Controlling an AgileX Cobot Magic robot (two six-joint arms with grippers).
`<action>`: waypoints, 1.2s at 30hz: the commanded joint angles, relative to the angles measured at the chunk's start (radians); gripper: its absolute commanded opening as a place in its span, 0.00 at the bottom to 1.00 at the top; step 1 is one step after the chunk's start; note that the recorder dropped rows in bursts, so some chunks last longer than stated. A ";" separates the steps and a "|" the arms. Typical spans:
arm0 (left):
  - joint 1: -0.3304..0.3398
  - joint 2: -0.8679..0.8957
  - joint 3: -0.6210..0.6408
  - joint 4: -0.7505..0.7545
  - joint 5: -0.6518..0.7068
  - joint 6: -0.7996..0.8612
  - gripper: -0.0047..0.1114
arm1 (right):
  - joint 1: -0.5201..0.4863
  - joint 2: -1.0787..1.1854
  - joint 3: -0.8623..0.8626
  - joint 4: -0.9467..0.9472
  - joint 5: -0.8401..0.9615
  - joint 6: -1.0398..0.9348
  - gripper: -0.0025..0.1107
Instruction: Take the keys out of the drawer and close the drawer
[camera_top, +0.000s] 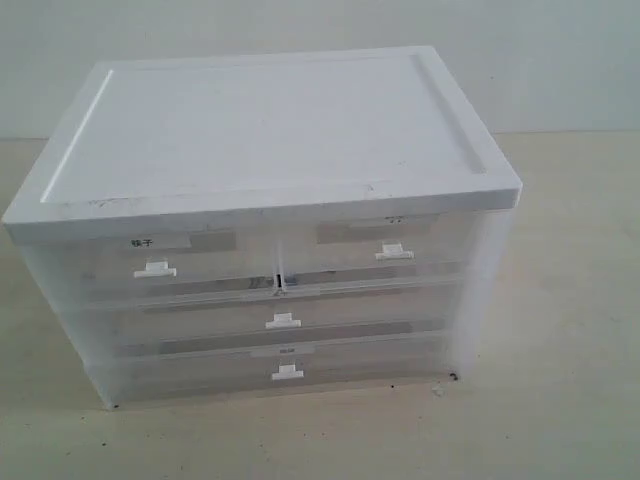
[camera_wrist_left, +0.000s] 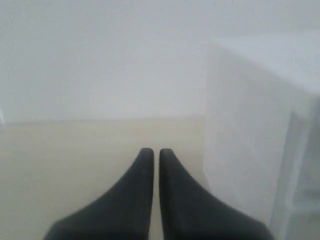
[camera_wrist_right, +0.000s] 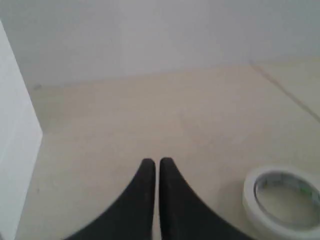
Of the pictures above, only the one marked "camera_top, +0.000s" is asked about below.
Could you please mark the white translucent drawer cabinet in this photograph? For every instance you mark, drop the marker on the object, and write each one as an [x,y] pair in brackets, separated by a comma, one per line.
[259,142]

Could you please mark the small drawer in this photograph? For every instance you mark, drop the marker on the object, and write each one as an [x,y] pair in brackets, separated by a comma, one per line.
[178,259]
[380,249]

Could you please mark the top left small drawer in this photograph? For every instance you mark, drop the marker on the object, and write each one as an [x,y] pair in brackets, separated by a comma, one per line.
[178,259]

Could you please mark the top right small drawer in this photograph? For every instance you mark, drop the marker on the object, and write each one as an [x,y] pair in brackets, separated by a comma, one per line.
[380,249]

